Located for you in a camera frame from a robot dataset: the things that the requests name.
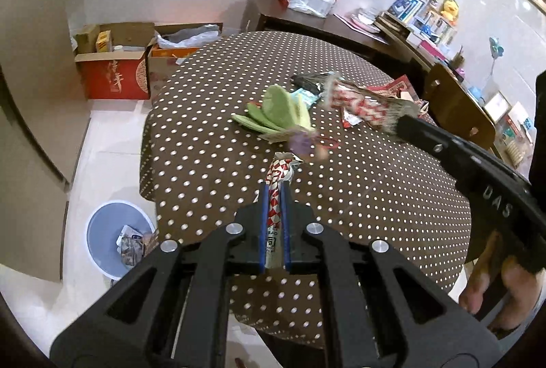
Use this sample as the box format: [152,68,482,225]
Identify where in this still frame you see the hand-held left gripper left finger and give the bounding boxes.
[49,185,269,368]

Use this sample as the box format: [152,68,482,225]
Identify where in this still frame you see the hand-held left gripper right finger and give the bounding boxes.
[282,181,504,368]

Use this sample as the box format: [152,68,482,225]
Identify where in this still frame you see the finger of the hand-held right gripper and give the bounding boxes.
[394,114,474,181]

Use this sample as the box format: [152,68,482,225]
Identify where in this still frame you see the red white snack wrapper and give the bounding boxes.
[264,152,301,270]
[325,73,421,135]

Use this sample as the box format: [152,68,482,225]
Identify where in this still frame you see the blue plastic bucket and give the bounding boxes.
[85,201,156,281]

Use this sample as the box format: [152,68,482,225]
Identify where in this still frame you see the person's right hand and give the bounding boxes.
[458,232,539,331]

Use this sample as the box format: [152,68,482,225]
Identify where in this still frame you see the wooden chair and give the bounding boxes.
[422,63,498,158]

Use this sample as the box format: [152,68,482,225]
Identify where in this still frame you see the red paper packet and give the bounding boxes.
[367,79,429,113]

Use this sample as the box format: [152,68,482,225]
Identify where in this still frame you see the brown polka dot tablecloth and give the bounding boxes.
[140,30,472,349]

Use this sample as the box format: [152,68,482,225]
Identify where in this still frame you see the pink box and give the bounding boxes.
[420,40,448,58]

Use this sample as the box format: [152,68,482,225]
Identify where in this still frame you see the small teal fan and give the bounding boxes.
[488,36,505,64]

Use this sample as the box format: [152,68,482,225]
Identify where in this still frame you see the green vegetable leaves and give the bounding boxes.
[232,84,316,138]

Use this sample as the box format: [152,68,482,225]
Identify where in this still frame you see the light blue packet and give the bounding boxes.
[294,90,321,108]

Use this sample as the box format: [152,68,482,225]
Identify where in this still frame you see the yellow duck toy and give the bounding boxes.
[439,0,460,27]

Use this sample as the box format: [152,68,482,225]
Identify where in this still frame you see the black packet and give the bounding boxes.
[291,73,330,93]

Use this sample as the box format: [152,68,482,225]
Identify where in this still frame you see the row of books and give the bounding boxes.
[386,0,425,23]

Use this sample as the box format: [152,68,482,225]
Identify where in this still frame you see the pink mat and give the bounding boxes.
[333,12,380,34]

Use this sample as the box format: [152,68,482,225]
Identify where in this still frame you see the dark wooden desk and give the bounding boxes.
[244,0,385,57]

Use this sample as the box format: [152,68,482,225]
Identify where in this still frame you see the brown cardboard box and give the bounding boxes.
[147,23,223,98]

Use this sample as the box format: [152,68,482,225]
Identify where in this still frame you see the grey plastic bag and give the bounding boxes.
[154,25,220,50]

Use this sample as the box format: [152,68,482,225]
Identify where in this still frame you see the red cardboard box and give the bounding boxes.
[74,22,155,100]

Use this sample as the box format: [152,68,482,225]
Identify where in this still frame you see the small yellow box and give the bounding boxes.
[95,31,114,53]

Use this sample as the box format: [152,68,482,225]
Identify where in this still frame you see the small brown carton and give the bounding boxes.
[76,26,101,54]

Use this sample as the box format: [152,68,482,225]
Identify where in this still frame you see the silver refrigerator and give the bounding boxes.
[0,0,92,283]

